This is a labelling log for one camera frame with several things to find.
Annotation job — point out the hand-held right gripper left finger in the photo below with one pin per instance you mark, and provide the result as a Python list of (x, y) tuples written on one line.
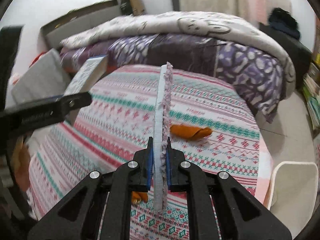
[(150, 160)]

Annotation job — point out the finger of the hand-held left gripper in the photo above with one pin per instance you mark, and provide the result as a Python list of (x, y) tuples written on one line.
[(50, 112)]

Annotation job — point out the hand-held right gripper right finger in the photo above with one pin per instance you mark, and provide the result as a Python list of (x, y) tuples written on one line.
[(169, 167)]

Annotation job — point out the grey pad with pink fleece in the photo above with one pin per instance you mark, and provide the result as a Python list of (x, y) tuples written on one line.
[(158, 120)]

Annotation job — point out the small white carton box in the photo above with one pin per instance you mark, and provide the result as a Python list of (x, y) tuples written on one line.
[(85, 77)]

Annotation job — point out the white plastic bin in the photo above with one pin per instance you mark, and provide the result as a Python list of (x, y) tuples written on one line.
[(292, 180)]

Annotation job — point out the grey pillow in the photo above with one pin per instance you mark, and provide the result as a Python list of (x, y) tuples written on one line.
[(40, 77)]

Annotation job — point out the orange peel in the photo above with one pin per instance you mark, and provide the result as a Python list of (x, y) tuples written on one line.
[(190, 132), (140, 197)]

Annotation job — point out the pink patterned bed sheet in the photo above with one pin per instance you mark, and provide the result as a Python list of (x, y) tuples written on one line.
[(112, 120)]

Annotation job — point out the grey bed headboard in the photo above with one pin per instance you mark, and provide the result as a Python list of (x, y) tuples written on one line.
[(82, 22)]

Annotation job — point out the purple patterned quilt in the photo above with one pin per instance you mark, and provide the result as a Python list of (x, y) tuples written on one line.
[(225, 62)]

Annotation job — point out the grey cartoon print blanket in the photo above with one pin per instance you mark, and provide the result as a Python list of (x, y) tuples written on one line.
[(150, 25)]

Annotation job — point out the row of upright books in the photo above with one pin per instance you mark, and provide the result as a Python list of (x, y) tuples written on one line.
[(312, 92)]

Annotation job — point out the black storage bench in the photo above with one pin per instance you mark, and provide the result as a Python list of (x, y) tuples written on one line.
[(295, 47)]

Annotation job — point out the black bag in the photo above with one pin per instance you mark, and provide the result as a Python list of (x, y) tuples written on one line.
[(283, 21)]

